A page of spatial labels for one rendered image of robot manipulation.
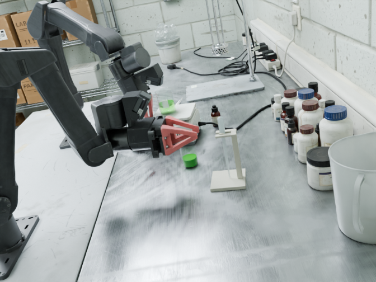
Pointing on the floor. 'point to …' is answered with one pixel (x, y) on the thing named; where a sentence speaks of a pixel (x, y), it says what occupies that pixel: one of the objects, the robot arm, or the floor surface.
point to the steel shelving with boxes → (93, 80)
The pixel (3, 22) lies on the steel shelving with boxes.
